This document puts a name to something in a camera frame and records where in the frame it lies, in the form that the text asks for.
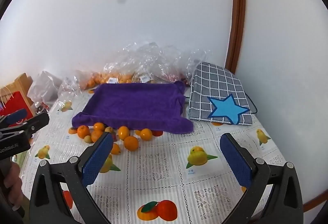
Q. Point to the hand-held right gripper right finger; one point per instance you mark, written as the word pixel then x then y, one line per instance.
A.
pixel 235 160

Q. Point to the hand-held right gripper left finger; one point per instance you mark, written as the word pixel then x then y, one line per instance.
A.
pixel 98 160

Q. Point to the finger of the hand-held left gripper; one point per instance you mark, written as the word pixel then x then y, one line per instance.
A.
pixel 16 115
pixel 35 122

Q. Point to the small green-brown fruit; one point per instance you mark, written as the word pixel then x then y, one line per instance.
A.
pixel 88 139

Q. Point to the purple towel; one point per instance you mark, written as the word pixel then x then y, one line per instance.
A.
pixel 135 103

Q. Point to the person's left hand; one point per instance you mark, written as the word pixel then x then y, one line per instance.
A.
pixel 12 185

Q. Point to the red paper bag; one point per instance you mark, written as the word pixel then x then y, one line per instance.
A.
pixel 14 106

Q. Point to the small bottle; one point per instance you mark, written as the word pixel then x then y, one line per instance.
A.
pixel 38 108

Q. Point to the wooden rack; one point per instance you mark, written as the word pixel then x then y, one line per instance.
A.
pixel 23 80

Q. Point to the white plastic bag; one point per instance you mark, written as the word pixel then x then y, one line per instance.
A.
pixel 43 83

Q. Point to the small clear plastic bag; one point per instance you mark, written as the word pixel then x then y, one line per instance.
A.
pixel 65 88

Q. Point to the printed fruit tablecloth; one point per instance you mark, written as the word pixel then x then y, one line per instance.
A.
pixel 158 162

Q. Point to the red fruit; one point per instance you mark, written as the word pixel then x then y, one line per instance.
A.
pixel 156 133

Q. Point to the clear plastic bag of oranges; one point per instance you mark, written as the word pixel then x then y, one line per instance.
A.
pixel 102 78

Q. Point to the grey checked cloth blue star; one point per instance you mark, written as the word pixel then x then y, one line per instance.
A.
pixel 217 80

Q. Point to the brown wooden door frame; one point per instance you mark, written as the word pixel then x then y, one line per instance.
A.
pixel 237 8

